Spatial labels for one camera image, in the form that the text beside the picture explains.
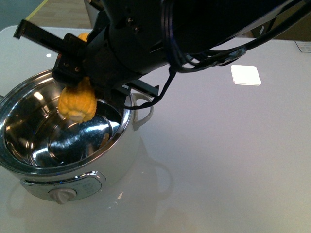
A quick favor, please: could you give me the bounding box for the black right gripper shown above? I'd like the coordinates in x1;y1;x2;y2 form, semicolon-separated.
14;19;159;107

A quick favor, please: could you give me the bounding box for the yellow corn cob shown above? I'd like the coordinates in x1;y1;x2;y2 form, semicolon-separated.
57;33;97;123

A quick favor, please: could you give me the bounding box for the white electric cooking pot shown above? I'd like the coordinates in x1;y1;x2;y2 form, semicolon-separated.
0;70;154;204

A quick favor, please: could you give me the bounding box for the left beige upholstered chair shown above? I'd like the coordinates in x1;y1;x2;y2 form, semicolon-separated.
84;0;99;28

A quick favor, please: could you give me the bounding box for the black appliance cabinet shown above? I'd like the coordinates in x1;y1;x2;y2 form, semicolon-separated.
246;18;276;38

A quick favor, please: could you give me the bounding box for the table corner label sticker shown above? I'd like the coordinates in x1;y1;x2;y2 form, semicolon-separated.
295;41;311;53

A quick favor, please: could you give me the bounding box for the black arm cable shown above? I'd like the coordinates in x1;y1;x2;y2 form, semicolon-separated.
122;0;311;110

